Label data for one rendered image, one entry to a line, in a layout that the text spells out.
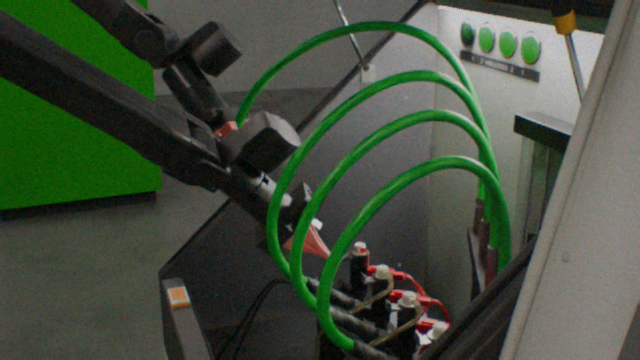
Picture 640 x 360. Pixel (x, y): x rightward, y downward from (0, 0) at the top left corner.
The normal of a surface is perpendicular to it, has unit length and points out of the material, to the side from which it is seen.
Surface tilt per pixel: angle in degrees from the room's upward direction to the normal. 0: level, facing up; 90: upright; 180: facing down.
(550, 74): 90
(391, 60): 90
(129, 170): 90
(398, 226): 90
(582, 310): 76
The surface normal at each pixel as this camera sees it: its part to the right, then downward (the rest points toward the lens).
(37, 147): 0.37, 0.30
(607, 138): -0.91, -0.12
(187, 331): 0.00, -0.95
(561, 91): -0.94, 0.11
